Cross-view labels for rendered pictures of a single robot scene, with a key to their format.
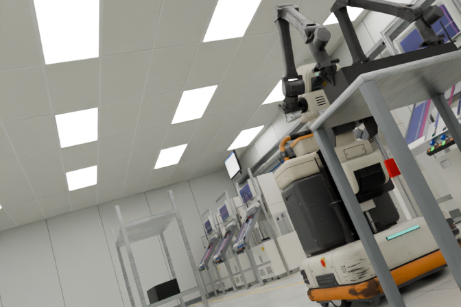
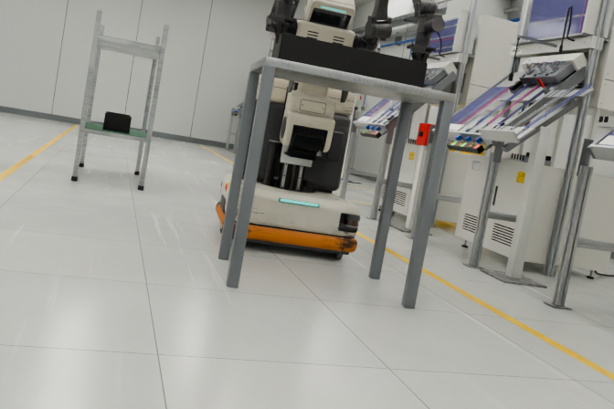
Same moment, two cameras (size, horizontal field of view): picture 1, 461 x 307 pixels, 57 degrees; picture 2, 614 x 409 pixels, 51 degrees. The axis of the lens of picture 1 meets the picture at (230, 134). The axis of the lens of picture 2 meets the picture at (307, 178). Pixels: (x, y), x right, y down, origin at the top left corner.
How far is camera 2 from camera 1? 1.23 m
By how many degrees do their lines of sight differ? 22
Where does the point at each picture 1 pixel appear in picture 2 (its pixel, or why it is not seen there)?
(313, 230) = not seen: hidden behind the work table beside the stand
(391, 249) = (277, 210)
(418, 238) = (310, 214)
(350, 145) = (312, 98)
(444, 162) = (475, 163)
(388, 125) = (259, 113)
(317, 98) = (310, 32)
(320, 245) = not seen: hidden behind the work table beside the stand
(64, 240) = not seen: outside the picture
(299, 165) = not seen: hidden behind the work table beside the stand
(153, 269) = (180, 81)
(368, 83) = (267, 68)
